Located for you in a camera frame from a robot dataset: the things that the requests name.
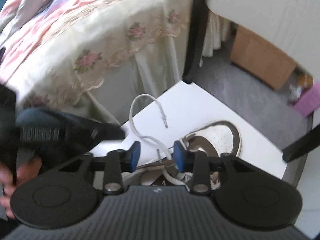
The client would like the cream quilted bed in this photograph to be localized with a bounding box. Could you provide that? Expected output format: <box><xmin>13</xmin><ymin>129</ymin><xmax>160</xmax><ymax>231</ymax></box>
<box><xmin>0</xmin><ymin>0</ymin><xmax>232</xmax><ymax>126</ymax></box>

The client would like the wooden nightstand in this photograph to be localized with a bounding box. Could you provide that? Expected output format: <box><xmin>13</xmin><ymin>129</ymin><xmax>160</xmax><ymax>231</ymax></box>
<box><xmin>230</xmin><ymin>26</ymin><xmax>297</xmax><ymax>91</ymax></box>

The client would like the silver padded jacket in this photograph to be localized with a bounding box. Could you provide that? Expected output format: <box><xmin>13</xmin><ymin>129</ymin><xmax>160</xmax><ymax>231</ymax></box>
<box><xmin>0</xmin><ymin>0</ymin><xmax>54</xmax><ymax>34</ymax></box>

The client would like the crumpled clear plastic bag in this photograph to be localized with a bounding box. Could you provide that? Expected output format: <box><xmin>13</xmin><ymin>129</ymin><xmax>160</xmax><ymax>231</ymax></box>
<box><xmin>287</xmin><ymin>84</ymin><xmax>303</xmax><ymax>103</ymax></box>

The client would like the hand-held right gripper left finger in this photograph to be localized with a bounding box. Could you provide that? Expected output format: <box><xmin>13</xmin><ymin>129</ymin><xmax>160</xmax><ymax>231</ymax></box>
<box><xmin>59</xmin><ymin>141</ymin><xmax>142</xmax><ymax>195</ymax></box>

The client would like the pink box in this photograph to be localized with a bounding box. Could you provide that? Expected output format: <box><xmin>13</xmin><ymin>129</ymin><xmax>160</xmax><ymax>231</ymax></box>
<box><xmin>294</xmin><ymin>80</ymin><xmax>320</xmax><ymax>117</ymax></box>

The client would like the white chair with black frame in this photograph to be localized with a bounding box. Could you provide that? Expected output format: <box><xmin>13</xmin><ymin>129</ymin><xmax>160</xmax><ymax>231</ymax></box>
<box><xmin>89</xmin><ymin>0</ymin><xmax>320</xmax><ymax>188</ymax></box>

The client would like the white and brown sneaker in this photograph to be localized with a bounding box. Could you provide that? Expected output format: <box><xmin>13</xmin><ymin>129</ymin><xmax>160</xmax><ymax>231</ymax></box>
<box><xmin>122</xmin><ymin>120</ymin><xmax>242</xmax><ymax>191</ymax></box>

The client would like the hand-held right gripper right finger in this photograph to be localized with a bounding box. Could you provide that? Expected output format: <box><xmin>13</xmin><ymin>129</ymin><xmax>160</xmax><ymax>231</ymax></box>
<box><xmin>173</xmin><ymin>141</ymin><xmax>258</xmax><ymax>195</ymax></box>

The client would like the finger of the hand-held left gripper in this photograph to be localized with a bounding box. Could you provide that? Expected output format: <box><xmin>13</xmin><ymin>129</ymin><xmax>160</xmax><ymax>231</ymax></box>
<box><xmin>94</xmin><ymin>122</ymin><xmax>127</xmax><ymax>142</ymax></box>

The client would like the brown cardboard box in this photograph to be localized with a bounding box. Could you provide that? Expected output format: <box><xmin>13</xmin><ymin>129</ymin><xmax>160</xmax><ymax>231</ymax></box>
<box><xmin>297</xmin><ymin>69</ymin><xmax>315</xmax><ymax>88</ymax></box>

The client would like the white shoelace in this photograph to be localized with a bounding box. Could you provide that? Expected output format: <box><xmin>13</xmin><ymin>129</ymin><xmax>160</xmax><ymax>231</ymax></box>
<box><xmin>129</xmin><ymin>94</ymin><xmax>191</xmax><ymax>187</ymax></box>

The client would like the pink pastel duvet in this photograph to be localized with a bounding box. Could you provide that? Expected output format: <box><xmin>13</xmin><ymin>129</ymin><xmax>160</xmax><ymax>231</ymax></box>
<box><xmin>0</xmin><ymin>0</ymin><xmax>195</xmax><ymax>67</ymax></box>

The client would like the person's left hand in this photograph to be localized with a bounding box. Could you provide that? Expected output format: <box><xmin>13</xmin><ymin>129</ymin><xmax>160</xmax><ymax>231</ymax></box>
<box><xmin>0</xmin><ymin>155</ymin><xmax>43</xmax><ymax>220</ymax></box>

